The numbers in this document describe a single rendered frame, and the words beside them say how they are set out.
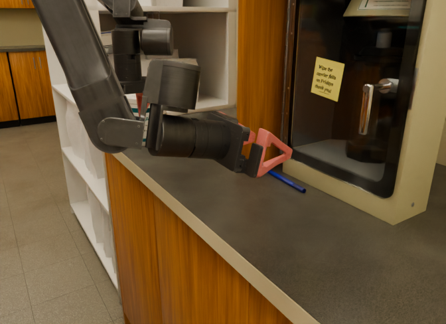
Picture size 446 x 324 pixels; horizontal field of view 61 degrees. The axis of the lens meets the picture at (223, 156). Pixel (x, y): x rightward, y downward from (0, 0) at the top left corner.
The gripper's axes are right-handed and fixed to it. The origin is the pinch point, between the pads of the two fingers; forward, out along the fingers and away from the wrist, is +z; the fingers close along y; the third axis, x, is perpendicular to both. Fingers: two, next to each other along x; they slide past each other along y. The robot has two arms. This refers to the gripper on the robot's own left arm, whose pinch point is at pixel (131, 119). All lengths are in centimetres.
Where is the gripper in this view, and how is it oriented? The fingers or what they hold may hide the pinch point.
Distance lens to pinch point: 88.9
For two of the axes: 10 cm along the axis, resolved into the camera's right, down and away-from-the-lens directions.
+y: 8.4, -1.8, 5.1
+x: -5.4, -3.0, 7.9
